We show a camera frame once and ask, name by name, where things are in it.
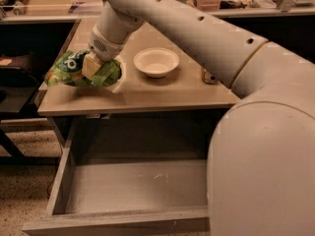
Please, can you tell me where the open grey drawer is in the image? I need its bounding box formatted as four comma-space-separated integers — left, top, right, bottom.
23, 116, 209, 236

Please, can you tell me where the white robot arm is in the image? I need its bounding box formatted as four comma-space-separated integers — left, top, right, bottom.
89, 0, 315, 236

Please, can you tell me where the gold soda can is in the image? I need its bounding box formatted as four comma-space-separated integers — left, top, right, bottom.
202, 68, 218, 85

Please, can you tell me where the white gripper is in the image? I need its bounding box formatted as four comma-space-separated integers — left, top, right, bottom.
82, 26, 124, 79

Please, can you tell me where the black device on shelf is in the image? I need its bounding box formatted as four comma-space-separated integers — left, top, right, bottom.
0, 0, 29, 15

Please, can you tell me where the green rice chip bag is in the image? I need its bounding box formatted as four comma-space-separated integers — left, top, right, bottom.
44, 50, 122, 87

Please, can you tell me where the grey counter cabinet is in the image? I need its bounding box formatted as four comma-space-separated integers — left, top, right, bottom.
33, 15, 244, 146

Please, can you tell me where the white bowl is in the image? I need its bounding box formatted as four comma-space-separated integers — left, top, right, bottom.
134, 48, 179, 78

